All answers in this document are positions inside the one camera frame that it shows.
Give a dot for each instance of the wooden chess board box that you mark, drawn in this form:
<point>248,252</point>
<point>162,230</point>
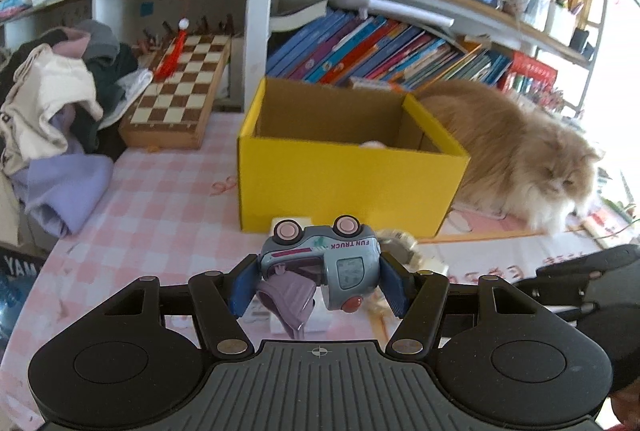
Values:
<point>172,113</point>

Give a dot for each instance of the pink checkered tablecloth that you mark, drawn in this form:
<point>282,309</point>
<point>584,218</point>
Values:
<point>174,214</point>

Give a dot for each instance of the row of leaning books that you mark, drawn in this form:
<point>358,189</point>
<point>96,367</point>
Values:
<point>339,48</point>

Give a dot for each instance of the red tassel ornament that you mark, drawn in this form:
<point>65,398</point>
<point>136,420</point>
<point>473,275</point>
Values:
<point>169,63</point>

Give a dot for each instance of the orange fluffy cat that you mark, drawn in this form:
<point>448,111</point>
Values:
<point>522,163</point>

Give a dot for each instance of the blue toy truck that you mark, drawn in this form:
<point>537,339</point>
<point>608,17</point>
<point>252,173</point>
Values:
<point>341,261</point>

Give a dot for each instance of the cream wrist watch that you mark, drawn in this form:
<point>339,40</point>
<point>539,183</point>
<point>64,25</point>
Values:
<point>403,246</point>

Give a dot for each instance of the small white charger cube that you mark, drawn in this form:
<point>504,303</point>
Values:
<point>434,266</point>

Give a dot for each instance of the yellow cardboard box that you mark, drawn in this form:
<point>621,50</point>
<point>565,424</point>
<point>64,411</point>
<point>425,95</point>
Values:
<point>317,151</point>

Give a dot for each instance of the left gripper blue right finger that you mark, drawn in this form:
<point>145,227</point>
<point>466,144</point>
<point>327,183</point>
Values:
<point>418,300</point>

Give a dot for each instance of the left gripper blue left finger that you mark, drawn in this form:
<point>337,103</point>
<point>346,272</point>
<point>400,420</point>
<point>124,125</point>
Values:
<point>219,300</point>

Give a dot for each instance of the white desk lamp bar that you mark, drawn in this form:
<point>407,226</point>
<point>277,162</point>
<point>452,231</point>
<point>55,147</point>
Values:
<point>392,9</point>

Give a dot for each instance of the large white charger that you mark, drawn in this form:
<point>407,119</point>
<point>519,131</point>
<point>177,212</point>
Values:
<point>260,320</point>

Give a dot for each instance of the pile of clothes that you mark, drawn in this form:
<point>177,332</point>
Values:
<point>57,93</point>

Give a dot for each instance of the red book box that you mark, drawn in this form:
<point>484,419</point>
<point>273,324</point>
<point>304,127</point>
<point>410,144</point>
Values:
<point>527,75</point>

